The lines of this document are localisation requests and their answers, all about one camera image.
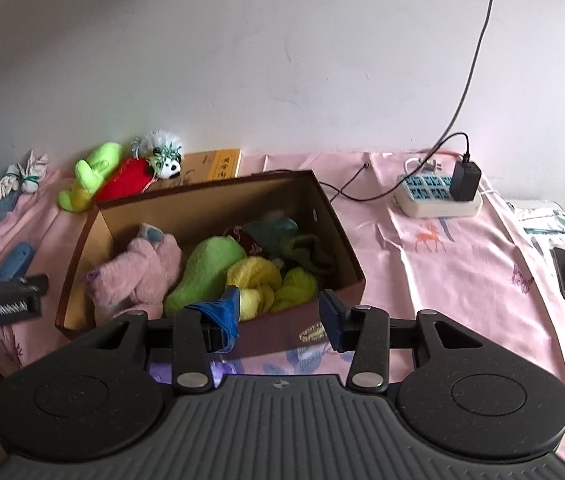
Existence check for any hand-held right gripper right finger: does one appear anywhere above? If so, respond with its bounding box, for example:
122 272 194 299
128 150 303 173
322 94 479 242
318 290 484 394

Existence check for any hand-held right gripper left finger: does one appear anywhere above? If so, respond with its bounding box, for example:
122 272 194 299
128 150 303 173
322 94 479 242
95 285 242 395

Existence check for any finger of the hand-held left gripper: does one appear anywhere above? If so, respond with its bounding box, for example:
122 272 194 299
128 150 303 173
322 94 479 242
0 242 34 280

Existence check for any large green plush toy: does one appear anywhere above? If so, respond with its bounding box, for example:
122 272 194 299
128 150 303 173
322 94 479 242
162 236 248 319

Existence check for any yellow plush toy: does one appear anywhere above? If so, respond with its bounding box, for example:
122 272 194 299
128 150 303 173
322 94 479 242
225 256 284 322

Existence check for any brown cardboard box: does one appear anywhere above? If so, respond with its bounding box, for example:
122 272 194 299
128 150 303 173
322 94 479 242
55 170 367 357

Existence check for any pink plush toy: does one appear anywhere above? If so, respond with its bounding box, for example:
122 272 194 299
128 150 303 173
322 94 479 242
80 232 184 324

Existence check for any dark green soft cloth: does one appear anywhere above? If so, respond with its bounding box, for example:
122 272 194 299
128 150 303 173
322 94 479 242
280 234 337 276

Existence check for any lime green plush toy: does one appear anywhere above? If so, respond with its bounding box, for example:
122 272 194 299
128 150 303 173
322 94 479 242
272 266 319 312

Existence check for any teal plush toy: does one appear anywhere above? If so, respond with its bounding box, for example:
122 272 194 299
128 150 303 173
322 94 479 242
242 212 299 261

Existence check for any pink bed sheet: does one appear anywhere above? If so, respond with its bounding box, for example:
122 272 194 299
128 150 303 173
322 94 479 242
0 150 565 476

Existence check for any neon green plush toy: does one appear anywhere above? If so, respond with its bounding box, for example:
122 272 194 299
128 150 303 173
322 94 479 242
58 141 124 213

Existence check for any flat cardboard box yellow label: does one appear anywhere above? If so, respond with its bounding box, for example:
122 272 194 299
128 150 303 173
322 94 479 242
155 148 242 191

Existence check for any white power strip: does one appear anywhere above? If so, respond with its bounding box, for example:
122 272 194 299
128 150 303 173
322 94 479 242
389 171 484 220

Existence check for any white panda plush toy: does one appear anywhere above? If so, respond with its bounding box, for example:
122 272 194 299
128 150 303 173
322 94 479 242
130 130 184 180

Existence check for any white power plug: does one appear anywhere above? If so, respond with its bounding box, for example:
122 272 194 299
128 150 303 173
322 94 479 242
404 157 441 174

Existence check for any black charger adapter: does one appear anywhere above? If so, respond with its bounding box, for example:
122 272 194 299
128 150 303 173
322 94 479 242
451 160 482 203

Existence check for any patterned grey cloth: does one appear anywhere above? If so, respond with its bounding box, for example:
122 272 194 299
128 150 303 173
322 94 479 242
507 199 565 311

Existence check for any thin black cable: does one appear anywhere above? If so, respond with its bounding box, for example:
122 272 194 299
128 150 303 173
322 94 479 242
321 132 472 203

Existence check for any grey hanging cable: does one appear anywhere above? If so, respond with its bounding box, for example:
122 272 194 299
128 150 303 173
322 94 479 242
431 0 505 156

